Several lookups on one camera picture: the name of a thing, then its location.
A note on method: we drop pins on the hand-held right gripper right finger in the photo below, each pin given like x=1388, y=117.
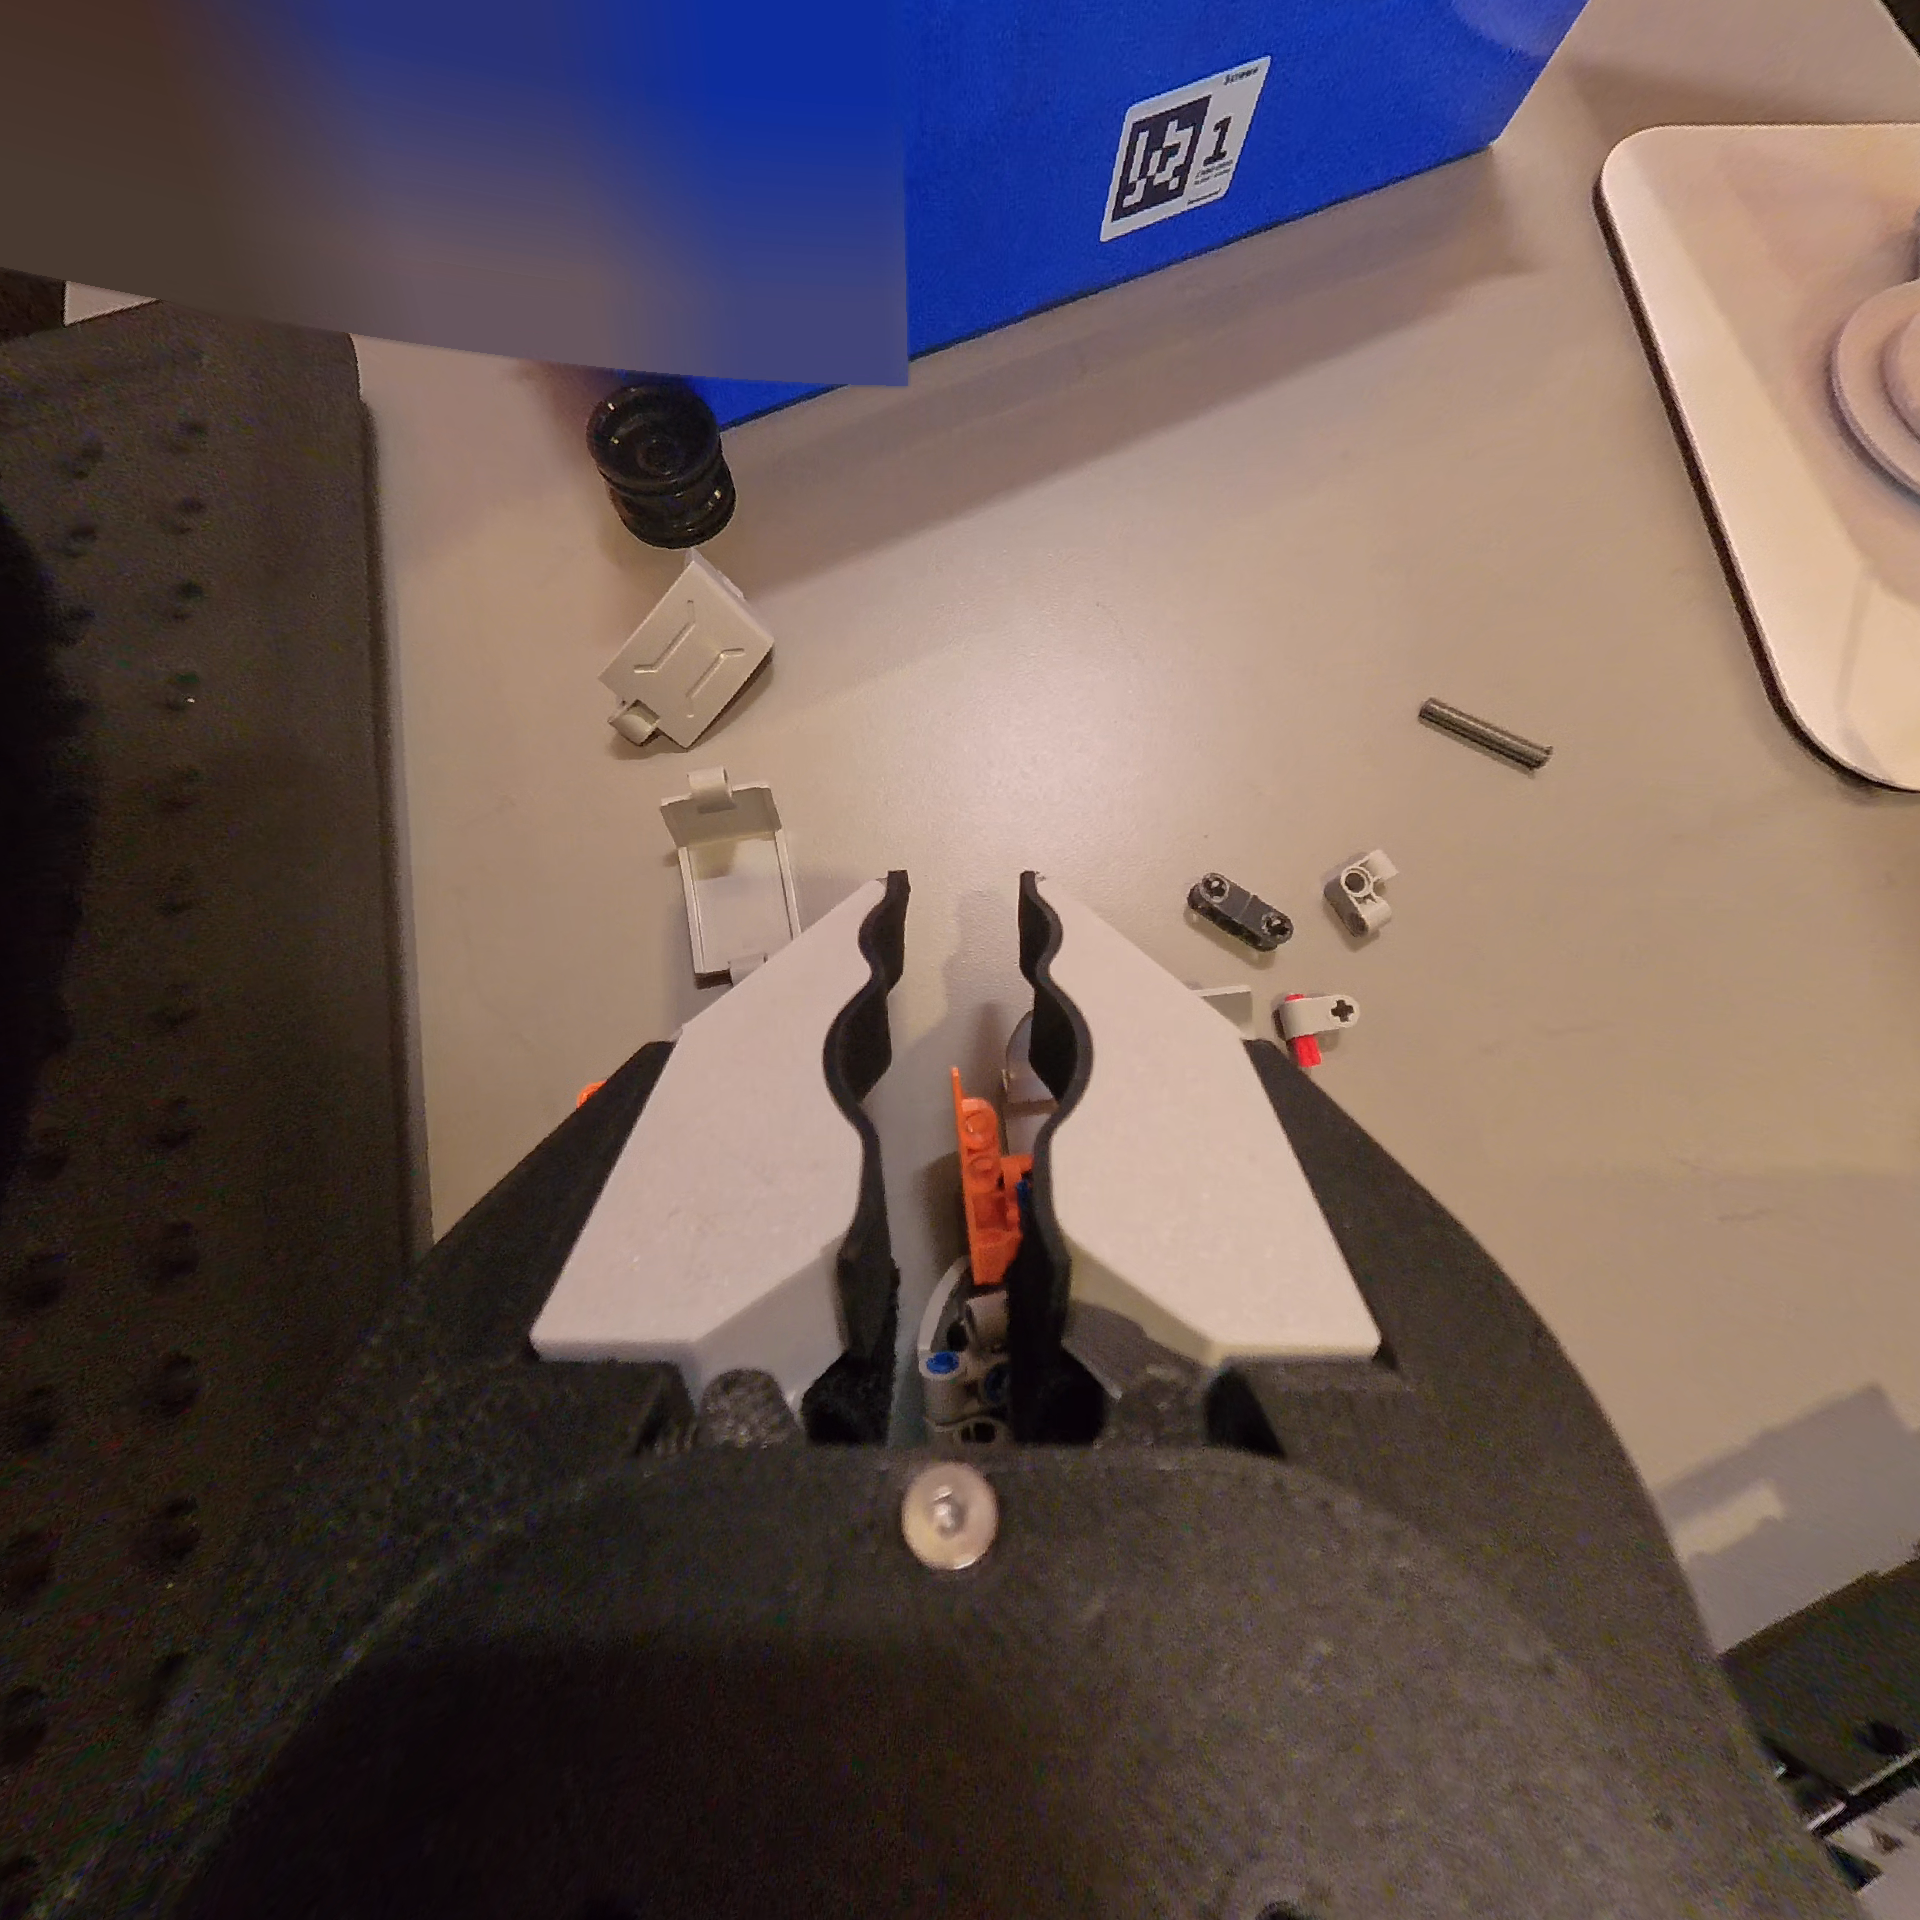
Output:
x=1200, y=1200

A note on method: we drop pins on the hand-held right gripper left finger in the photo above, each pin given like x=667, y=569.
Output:
x=691, y=1200

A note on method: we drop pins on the black spoked wheel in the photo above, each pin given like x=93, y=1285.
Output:
x=661, y=465

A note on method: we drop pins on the blue storage bin with tag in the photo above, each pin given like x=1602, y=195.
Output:
x=1348, y=90

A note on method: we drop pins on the black link piece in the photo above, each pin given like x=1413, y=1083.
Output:
x=1241, y=907

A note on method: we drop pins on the small grey connector red axle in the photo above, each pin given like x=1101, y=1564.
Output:
x=1313, y=1020

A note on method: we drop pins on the light grey flat clip panel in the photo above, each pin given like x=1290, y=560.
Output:
x=735, y=901

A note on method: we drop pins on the small light grey connector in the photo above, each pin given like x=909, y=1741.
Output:
x=1357, y=896

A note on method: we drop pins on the short black axle pin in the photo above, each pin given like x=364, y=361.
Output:
x=1483, y=733

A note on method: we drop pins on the grey ribbed hinged panel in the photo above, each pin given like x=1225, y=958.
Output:
x=691, y=651

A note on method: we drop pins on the dark perforated panel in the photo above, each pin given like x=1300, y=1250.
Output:
x=181, y=901

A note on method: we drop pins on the tracked toy robot vehicle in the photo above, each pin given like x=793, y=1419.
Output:
x=1845, y=1694

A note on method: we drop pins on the white rounded base board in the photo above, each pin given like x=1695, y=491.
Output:
x=1724, y=376

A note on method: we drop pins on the clear document stand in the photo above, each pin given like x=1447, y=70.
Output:
x=1881, y=376

